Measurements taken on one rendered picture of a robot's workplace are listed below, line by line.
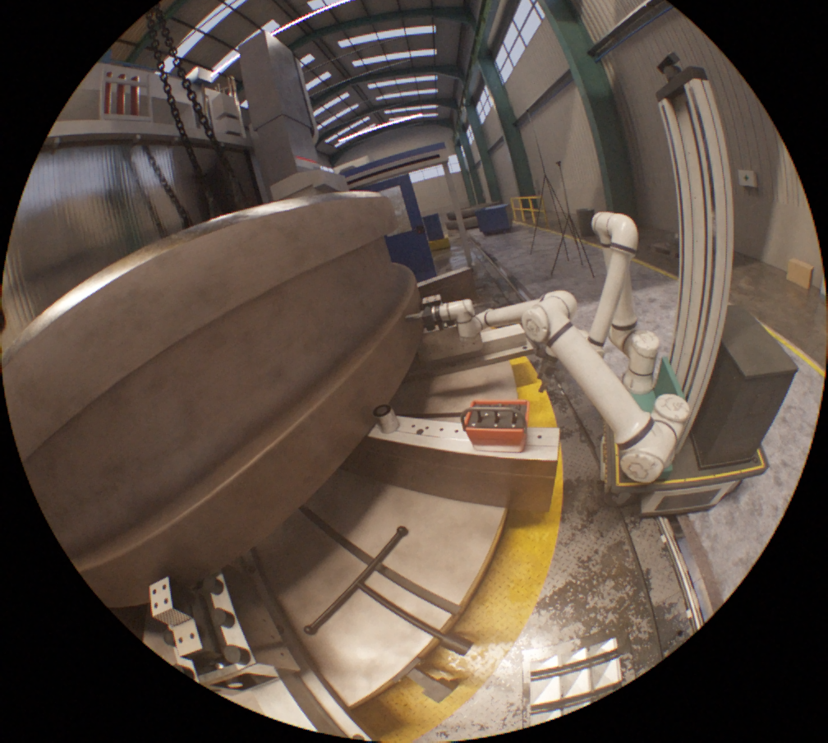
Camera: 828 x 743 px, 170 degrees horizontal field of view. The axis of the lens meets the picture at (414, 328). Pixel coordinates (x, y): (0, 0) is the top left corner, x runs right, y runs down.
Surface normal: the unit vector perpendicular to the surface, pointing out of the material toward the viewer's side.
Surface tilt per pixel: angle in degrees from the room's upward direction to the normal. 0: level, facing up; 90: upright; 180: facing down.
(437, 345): 90
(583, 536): 0
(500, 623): 0
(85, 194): 90
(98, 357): 90
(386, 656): 0
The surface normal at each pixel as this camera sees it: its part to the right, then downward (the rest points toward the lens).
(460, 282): 0.32, 0.30
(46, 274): 0.96, -0.21
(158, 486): 0.43, -0.41
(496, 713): -0.26, -0.88
